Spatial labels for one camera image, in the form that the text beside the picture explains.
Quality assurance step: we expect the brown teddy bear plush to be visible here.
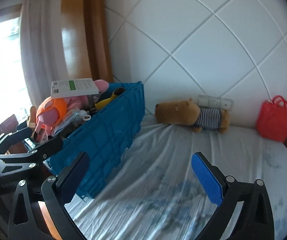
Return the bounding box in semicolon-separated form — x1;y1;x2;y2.
26;106;37;130

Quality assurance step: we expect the pink pig plush orange dress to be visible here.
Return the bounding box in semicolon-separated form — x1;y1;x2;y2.
35;97;68;135

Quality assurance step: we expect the white green booklet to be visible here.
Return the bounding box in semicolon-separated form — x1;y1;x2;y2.
51;79;99;99

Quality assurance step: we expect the blue plastic crate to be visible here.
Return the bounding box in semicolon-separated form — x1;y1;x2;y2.
46;82;145;198

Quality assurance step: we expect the white curtain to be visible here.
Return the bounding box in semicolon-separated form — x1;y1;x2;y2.
19;0;68;106

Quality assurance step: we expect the red plastic toy case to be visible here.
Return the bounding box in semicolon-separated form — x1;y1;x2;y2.
256;95;287;142

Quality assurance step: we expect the grey bed sheet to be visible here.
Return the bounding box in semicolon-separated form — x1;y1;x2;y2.
65;115;287;239

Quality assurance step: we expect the brown striped-shirt plush animal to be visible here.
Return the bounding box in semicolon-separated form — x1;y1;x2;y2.
155;99;230;133

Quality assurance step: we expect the wall socket panel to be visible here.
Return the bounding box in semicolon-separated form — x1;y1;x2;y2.
197;95;233;111

